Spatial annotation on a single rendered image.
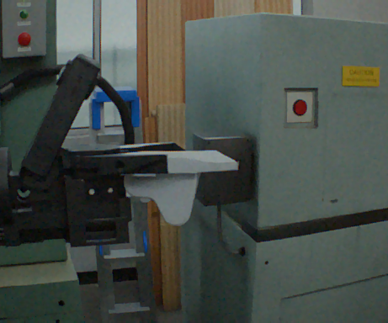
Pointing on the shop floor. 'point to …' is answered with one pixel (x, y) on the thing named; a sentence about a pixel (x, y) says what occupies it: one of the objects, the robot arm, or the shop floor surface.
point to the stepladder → (141, 255)
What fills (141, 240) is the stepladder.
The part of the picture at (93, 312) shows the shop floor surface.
